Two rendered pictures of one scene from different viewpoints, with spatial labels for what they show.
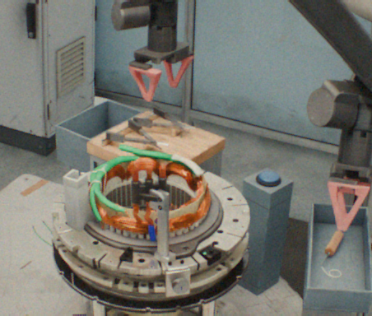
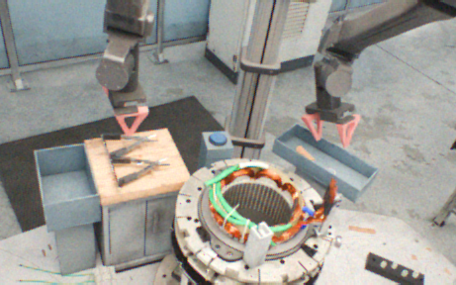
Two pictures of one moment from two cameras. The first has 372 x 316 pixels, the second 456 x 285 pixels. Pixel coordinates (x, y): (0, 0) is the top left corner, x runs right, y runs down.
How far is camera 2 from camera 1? 1.02 m
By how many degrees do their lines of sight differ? 54
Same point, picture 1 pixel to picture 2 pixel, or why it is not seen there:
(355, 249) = (314, 150)
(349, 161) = (336, 106)
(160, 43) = (135, 82)
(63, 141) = (58, 213)
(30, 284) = not seen: outside the picture
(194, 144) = (162, 145)
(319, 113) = (339, 88)
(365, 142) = not seen: hidden behind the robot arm
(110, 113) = (42, 159)
